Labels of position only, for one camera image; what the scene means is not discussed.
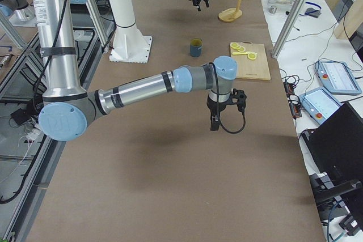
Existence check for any dark teal HOME mug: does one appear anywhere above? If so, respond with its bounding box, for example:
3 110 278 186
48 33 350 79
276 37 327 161
189 38 202 57

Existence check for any wooden mug tree rack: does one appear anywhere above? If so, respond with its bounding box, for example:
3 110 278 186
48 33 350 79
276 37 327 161
218 0 243 23

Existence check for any bamboo cutting board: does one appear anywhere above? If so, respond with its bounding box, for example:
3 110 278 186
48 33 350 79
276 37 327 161
230 42 271 80

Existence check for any large front lemon slice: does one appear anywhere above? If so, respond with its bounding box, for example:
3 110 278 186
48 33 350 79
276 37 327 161
247 52 258 60

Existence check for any lemon slice middle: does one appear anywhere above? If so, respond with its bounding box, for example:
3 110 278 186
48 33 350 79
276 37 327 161
236 46 246 52

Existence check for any lemon slice top right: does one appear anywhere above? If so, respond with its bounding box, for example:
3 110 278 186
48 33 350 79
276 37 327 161
230 43 240 49

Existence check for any near blue teach pendant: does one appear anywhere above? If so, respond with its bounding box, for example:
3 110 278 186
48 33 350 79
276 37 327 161
299 87 342 125

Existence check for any blue teach pendant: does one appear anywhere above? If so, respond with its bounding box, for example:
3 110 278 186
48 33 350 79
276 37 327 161
299 87 342 125
316 61 362 95

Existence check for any far blue teach pendant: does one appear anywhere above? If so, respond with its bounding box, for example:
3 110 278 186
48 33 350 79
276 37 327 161
316 61 362 95

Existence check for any small black square pad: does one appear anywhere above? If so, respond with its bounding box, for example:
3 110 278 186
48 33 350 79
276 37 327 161
305 8 321 18

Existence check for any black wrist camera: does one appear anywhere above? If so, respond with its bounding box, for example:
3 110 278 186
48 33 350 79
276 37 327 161
231 88 247 113

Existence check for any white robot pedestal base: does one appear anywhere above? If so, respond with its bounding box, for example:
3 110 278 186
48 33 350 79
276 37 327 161
109 0 153 63

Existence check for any aluminium frame post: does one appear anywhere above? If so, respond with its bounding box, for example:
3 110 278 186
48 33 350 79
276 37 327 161
271 0 306 59

